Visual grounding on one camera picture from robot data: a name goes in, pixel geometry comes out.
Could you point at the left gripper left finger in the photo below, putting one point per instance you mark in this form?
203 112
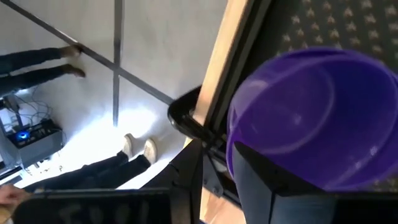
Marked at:
174 193

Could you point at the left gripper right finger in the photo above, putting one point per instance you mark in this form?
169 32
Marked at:
280 205

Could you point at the purple mini bowl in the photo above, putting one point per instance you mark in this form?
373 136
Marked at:
311 118

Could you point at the person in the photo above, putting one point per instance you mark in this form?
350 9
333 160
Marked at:
28 57
102 171

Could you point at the grey electronics box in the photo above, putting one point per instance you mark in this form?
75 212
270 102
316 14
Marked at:
34 143

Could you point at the person's hand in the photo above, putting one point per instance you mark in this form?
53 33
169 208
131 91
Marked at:
11 196

